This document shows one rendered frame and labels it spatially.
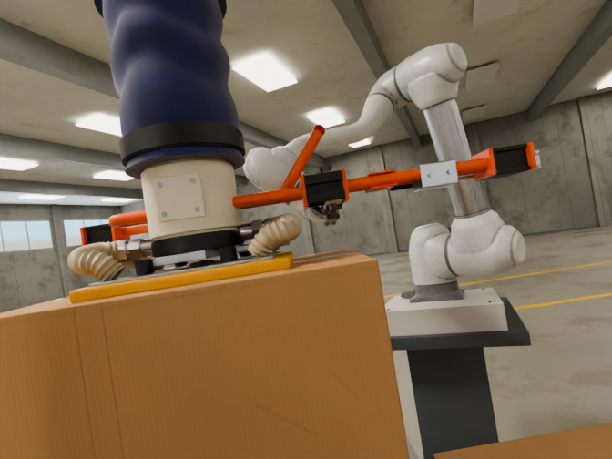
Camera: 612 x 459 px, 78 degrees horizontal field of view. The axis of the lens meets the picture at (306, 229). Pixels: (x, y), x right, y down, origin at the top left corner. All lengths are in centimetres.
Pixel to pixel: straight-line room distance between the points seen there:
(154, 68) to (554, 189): 1389
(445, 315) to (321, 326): 80
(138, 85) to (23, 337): 42
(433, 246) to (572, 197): 1305
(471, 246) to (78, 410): 111
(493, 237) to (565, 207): 1304
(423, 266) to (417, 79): 63
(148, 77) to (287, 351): 49
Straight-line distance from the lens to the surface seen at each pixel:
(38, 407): 70
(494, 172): 78
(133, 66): 75
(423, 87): 130
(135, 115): 72
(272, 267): 59
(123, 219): 77
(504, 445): 117
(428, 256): 142
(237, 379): 57
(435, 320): 130
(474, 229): 131
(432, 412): 153
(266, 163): 102
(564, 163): 1440
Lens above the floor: 112
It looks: 1 degrees up
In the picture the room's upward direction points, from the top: 9 degrees counter-clockwise
